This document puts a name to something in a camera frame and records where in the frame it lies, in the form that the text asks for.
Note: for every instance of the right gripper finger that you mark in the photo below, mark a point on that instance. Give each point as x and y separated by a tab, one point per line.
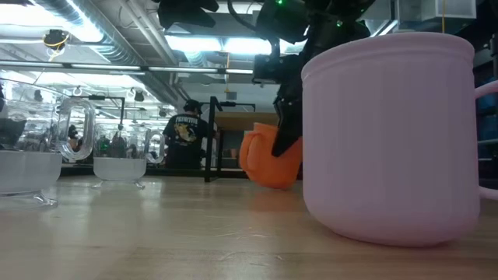
290	128

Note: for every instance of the orange mug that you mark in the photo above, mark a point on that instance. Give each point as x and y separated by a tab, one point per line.
258	159

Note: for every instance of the large pink mug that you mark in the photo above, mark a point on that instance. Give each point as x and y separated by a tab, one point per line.
389	136

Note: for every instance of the clear glass footed mug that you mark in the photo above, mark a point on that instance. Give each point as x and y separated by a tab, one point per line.
118	169
27	171

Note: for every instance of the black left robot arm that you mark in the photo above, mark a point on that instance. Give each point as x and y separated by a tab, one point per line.
183	13

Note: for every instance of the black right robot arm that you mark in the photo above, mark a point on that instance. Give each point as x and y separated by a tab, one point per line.
295	19

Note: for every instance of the person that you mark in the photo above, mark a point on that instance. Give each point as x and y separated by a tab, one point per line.
184	148

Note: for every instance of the white ceiling air unit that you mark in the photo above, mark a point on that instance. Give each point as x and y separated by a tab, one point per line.
447	9

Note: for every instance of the blue container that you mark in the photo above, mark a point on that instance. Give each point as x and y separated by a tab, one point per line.
488	116

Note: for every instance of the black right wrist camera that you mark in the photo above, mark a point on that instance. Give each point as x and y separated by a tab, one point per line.
274	69

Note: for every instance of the long ceiling light rail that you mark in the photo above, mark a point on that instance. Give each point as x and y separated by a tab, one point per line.
116	67

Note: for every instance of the silver ceiling duct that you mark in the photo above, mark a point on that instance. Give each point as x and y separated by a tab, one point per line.
116	54

